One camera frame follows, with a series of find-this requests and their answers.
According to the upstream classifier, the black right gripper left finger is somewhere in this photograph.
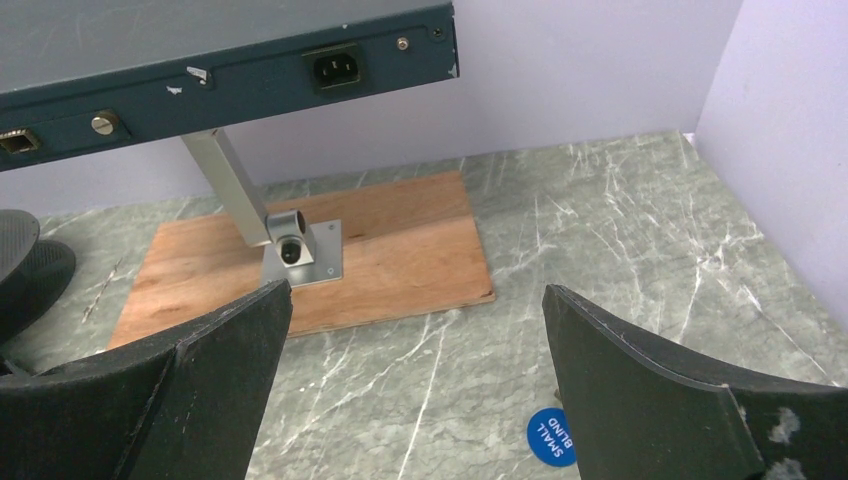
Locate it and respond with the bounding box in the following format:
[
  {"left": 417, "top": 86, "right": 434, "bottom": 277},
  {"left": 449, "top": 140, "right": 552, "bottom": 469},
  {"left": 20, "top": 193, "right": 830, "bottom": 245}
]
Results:
[{"left": 1, "top": 281, "right": 293, "bottom": 479}]

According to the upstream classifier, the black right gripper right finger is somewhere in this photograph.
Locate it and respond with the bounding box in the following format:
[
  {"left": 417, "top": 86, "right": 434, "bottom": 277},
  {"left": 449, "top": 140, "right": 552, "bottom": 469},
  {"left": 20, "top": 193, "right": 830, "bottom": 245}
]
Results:
[{"left": 542, "top": 286, "right": 847, "bottom": 479}]

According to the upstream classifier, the blue small blind button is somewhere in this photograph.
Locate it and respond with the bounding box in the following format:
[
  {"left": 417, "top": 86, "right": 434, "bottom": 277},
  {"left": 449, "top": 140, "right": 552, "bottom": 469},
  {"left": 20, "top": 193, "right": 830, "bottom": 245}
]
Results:
[{"left": 526, "top": 407, "right": 577, "bottom": 468}]

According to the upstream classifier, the black round speaker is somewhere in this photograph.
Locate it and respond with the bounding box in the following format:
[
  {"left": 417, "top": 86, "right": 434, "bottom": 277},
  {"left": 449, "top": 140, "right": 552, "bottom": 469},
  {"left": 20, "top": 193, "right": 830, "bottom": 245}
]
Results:
[{"left": 1, "top": 209, "right": 77, "bottom": 344}]

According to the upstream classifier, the wooden base board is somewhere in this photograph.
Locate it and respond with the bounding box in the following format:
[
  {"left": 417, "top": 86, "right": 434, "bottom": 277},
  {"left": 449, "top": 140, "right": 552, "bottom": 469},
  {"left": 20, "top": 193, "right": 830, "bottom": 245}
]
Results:
[{"left": 109, "top": 170, "right": 496, "bottom": 348}]

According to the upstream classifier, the dark teal rack device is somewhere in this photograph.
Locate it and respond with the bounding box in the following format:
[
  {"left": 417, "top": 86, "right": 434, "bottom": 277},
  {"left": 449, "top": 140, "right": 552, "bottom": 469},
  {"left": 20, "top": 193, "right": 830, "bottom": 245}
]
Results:
[{"left": 1, "top": 0, "right": 459, "bottom": 171}]

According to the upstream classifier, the metal stand post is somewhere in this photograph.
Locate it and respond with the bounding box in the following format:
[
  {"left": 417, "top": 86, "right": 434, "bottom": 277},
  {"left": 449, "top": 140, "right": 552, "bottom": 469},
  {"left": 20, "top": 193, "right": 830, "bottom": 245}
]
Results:
[{"left": 181, "top": 128, "right": 344, "bottom": 287}]

